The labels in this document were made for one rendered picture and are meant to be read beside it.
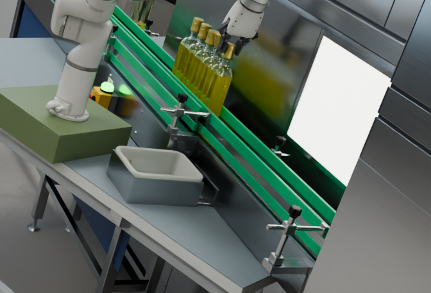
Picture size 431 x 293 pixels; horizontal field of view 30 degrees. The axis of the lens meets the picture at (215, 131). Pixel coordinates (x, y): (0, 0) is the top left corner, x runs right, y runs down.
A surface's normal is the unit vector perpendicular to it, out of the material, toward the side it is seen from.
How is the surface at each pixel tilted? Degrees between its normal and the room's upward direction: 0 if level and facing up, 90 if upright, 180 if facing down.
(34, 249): 0
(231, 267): 0
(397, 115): 90
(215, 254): 0
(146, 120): 90
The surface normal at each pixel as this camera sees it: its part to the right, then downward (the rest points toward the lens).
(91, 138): 0.75, 0.44
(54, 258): 0.30, -0.89
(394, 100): -0.85, -0.09
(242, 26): 0.32, 0.69
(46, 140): -0.59, 0.10
